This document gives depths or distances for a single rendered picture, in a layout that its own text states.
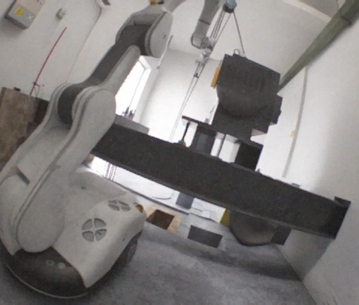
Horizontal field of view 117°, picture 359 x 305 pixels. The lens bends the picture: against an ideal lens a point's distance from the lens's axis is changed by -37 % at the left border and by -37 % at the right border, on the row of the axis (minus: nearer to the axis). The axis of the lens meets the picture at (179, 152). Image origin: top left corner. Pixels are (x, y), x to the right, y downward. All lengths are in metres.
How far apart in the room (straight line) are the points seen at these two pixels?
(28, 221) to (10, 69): 1.51
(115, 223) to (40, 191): 0.28
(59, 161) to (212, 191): 0.83
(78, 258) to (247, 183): 0.92
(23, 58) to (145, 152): 1.47
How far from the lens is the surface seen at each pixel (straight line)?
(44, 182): 0.51
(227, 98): 1.37
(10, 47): 1.85
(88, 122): 0.54
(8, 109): 1.78
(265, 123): 1.57
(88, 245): 0.62
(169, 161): 1.06
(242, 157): 1.86
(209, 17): 1.05
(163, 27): 0.82
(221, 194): 1.06
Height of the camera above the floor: 0.66
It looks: 2 degrees down
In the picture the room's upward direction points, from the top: 19 degrees clockwise
